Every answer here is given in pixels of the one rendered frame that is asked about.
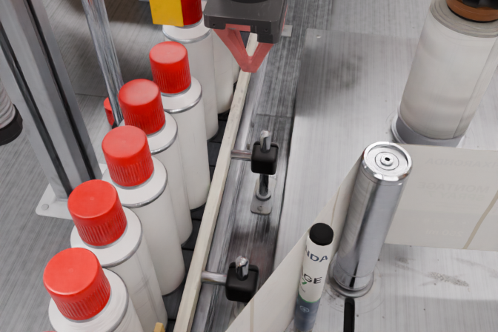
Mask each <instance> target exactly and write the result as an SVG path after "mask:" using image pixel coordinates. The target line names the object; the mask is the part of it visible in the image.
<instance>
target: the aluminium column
mask: <svg viewBox="0 0 498 332"><path fill-rule="evenodd" d="M27 3H28V5H29V8H30V11H31V13H32V16H33V19H34V22H35V24H36V27H37V30H38V32H39V35H40V38H41V42H42V44H43V46H44V50H45V53H46V54H47V58H48V61H49V63H50V66H51V69H52V71H53V75H54V78H55V80H56V84H57V87H58V89H59V93H60V96H61V98H62V102H63V105H64V108H65V111H66V113H67V116H66V113H65V111H64V108H63V105H62V102H61V100H60V98H59V95H58V92H57V89H56V86H55V84H54V82H53V78H52V76H51V74H50V71H49V68H48V66H47V62H46V60H45V58H44V54H43V52H42V49H41V47H40V44H39V41H38V39H37V37H36V33H35V31H34V29H33V26H32V23H31V20H30V17H29V15H28V13H27V9H26V7H25V5H24V2H23V0H0V78H1V81H2V82H3V84H4V87H5V89H6V91H7V93H8V96H9V97H10V100H11V102H12V103H13V104H14V105H15V106H16V107H17V109H18V110H19V112H20V114H21V117H22V119H23V122H22V124H23V128H24V131H25V133H26V134H27V137H28V139H29V141H30V143H31V145H32V147H33V149H34V151H35V153H36V156H37V158H38V160H39V162H40V164H41V166H42V168H43V170H44V173H45V175H46V177H47V179H48V181H49V183H50V185H51V187H52V189H53V192H54V193H55V195H56V198H57V199H58V201H59V202H67V200H68V198H69V196H70V194H71V193H72V191H73V190H74V189H75V188H76V187H77V186H79V185H80V184H81V183H83V182H87V181H90V177H89V174H88V172H87V168H86V167H85V164H84V161H83V158H82V155H83V157H84V160H85V161H86V164H87V167H88V170H89V172H90V175H91V178H92V180H94V179H99V180H102V172H101V169H100V167H99V163H98V160H97V158H96V154H95V152H94V149H93V146H92V143H91V140H90V137H89V135H88V132H87V128H86V126H85V123H84V119H83V117H82V114H81V111H80V109H79V105H78V102H77V100H76V96H75V93H74V91H73V88H72V85H71V83H70V79H69V76H68V74H67V70H66V68H65V66H64V62H63V59H62V55H61V53H60V50H59V46H58V45H57V42H56V38H55V36H54V33H53V29H52V27H51V24H50V21H49V18H48V16H47V12H46V10H45V7H44V3H43V1H42V0H27ZM67 117H68V119H69V121H70V123H69V121H68V119H67ZM70 125H71V127H72V129H73V131H72V129H71V127H70ZM73 132H74V135H75V137H76V140H77V142H78V144H79V147H80V149H81V152H82V155H81V153H80V151H79V147H78V145H77V143H76V140H75V137H74V135H73Z"/></svg>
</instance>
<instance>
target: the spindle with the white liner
mask: <svg viewBox="0 0 498 332"><path fill-rule="evenodd" d="M497 65H498V0H431V3H430V7H429V10H428V14H427V18H426V20H425V24H424V27H423V29H422V33H421V36H420V39H419V44H418V47H417V50H416V54H415V56H414V60H413V62H412V65H411V70H410V73H409V77H408V80H407V83H406V85H405V89H404V91H403V95H402V99H401V100H400V102H399V105H398V108H397V114H396V115H395V117H394V119H393V121H392V125H391V131H392V134H393V136H394V138H395V140H396V142H397V143H398V144H409V145H430V146H440V147H457V148H462V146H463V144H464V141H465V134H466V133H467V132H468V131H469V129H470V127H471V120H472V118H473V117H474V114H475V113H476V111H477V108H478V106H479V103H480V101H481V99H482V97H483V95H484V93H485V91H486V89H487V87H488V85H489V83H490V81H491V78H492V76H493V74H494V71H495V69H496V68H497Z"/></svg>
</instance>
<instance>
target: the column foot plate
mask: <svg viewBox="0 0 498 332"><path fill-rule="evenodd" d="M99 167H100V169H101V172H102V175H103V173H104V172H105V170H106V169H107V165H105V164H99ZM36 213H37V214H38V215H41V216H51V217H57V218H63V219H72V217H71V215H70V212H69V210H68V208H67V202H59V201H58V199H57V198H56V195H55V193H54V192H53V189H52V187H51V185H50V183H49V185H48V186H47V189H46V191H45V192H44V195H43V196H42V198H41V200H40V202H39V204H38V206H37V208H36Z"/></svg>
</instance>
